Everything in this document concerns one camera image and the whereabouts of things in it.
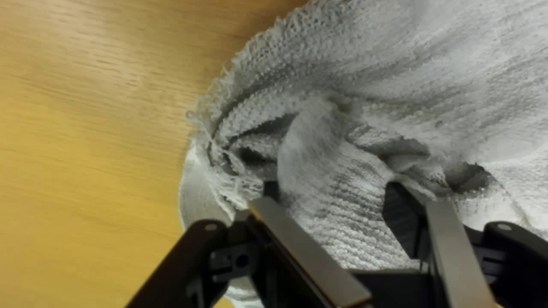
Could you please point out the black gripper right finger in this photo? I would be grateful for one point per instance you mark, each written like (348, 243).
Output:
(450, 256)

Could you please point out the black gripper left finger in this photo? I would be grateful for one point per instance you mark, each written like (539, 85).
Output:
(296, 256)

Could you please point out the white kitchen towel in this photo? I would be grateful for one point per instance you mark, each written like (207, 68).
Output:
(387, 90)

